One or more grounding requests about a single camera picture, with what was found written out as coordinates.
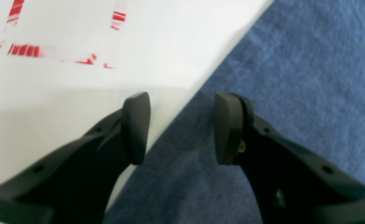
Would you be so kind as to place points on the dark blue t-shirt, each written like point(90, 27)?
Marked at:
point(302, 67)

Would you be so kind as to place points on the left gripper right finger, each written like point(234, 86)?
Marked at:
point(291, 184)

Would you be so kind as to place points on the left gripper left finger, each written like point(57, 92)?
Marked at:
point(72, 185)

